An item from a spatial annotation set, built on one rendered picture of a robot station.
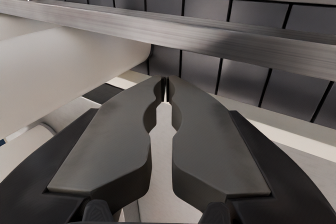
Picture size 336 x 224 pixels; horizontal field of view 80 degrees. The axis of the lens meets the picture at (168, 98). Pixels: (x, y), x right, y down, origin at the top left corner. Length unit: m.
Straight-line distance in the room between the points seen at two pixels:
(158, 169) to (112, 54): 0.29
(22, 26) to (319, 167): 0.32
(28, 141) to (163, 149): 0.28
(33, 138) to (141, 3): 0.39
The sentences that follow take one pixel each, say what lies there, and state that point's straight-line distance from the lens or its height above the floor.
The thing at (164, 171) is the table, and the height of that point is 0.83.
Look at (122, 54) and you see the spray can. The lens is 0.17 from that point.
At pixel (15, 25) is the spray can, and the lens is 0.22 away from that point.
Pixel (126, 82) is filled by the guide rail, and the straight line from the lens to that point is 0.20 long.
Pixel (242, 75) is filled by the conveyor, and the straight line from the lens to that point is 0.18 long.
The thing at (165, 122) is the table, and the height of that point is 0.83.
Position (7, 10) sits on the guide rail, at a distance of 0.21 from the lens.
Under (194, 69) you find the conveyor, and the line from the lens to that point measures 0.19.
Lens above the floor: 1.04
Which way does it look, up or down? 46 degrees down
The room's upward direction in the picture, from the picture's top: 132 degrees counter-clockwise
